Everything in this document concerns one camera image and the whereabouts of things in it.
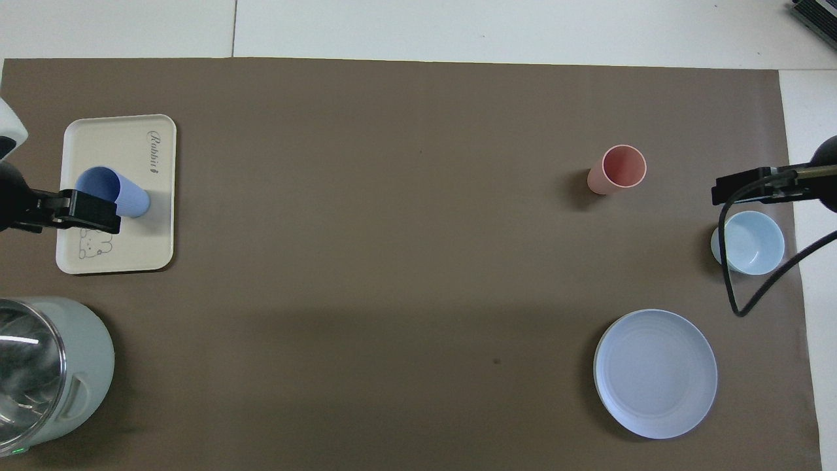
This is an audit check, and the blue plastic cup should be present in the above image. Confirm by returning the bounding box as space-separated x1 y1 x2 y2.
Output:
75 166 152 218

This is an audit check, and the light blue bowl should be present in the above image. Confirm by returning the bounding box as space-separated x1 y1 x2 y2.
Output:
711 210 786 275

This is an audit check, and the pink plastic cup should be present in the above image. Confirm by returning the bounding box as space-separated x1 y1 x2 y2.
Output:
587 145 647 196

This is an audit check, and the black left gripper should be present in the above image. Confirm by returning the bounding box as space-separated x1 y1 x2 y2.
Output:
0 160 122 234

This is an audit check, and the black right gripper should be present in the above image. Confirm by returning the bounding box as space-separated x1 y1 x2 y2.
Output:
711 135 837 213

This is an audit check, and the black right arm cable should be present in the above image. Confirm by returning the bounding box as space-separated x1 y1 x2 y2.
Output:
717 164 837 318

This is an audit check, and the brown table mat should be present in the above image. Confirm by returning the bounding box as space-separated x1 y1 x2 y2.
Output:
0 58 823 471

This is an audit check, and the glass pot lid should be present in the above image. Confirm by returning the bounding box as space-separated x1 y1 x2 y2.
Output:
0 306 67 452

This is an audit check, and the dark laptop corner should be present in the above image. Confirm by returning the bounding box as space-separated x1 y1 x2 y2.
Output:
788 0 837 31

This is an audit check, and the pale green cooking pot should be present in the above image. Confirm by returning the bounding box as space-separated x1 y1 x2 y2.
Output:
0 298 116 459

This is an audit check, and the blue round plate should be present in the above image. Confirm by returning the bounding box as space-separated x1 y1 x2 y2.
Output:
593 309 719 440

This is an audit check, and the cream rectangular tray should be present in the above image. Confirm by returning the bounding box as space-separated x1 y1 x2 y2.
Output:
56 114 178 275

